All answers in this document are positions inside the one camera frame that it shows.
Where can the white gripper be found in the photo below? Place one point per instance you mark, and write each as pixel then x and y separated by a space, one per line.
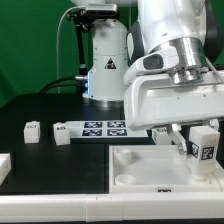
pixel 154 101

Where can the white square tabletop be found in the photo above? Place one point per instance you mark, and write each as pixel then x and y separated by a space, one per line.
pixel 154 169

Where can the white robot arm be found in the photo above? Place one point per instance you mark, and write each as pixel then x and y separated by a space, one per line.
pixel 142 27

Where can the white marker sheet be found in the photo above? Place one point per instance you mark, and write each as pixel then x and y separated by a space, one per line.
pixel 102 129

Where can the white front fence bar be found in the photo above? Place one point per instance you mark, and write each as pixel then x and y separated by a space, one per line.
pixel 111 207

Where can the white left fence piece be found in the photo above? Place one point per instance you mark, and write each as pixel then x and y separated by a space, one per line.
pixel 5 166

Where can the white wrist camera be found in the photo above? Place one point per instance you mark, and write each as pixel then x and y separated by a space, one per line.
pixel 155 63

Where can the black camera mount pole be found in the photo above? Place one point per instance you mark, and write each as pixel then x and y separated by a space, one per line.
pixel 80 40

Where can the grey background camera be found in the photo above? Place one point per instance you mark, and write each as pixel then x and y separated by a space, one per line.
pixel 101 9

